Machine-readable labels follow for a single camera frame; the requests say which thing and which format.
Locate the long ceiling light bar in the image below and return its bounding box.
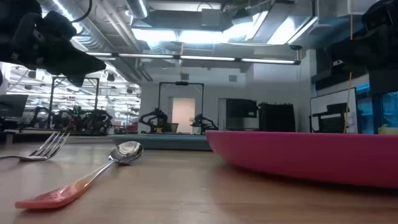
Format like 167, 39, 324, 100
85, 52, 302, 66

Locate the dark computer monitor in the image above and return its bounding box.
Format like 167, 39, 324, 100
0, 94, 29, 118

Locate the grey flat board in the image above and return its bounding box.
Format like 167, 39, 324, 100
67, 136, 116, 144

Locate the blue-grey tray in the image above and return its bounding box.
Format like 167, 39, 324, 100
107, 133, 213, 152

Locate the black background robot station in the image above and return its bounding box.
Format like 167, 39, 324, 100
51, 105, 114, 136

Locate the black cabinet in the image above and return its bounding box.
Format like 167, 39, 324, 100
257, 102, 297, 133

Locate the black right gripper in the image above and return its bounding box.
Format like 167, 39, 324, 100
328, 0, 398, 73

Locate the silver metal fork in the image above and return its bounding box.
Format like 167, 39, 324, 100
0, 131, 71, 162

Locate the black box appliance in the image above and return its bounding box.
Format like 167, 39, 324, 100
224, 98, 259, 131

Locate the whiteboard with black frame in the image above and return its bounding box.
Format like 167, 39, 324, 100
309, 87, 359, 134

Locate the yellow-green container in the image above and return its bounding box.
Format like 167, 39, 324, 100
377, 124, 398, 136

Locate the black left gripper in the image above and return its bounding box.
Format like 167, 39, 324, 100
0, 11, 107, 88

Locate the red chair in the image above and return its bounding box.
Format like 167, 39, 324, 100
125, 121, 139, 135

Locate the metal spoon with pink handle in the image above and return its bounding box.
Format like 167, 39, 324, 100
14, 141, 144, 210

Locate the pink plate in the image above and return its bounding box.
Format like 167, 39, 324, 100
205, 129, 398, 190

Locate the black perforated rack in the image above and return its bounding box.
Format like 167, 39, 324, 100
310, 103, 351, 134

